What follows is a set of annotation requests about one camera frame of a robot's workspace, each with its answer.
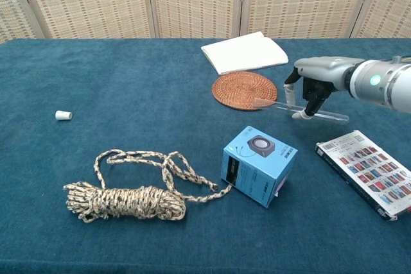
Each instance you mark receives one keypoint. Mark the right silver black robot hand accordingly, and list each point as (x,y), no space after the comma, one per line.
(321,72)

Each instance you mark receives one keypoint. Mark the clear glass tube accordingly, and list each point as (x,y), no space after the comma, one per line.
(330,116)

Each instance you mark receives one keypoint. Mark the small white stopper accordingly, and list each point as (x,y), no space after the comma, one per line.
(63,115)

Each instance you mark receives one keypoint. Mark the round woven rattan coaster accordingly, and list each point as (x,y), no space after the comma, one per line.
(244,90)

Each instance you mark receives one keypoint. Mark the white folded cloth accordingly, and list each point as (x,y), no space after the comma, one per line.
(244,52)

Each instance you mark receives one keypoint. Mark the white box with picture grid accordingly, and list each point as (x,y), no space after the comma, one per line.
(369,171)

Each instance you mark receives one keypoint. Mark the blue speaker box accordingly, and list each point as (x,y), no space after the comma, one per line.
(257,171)

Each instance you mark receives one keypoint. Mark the woven bamboo folding screen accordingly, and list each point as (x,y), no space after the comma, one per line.
(192,1)

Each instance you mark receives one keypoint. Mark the blue table cloth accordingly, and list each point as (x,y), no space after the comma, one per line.
(128,88)

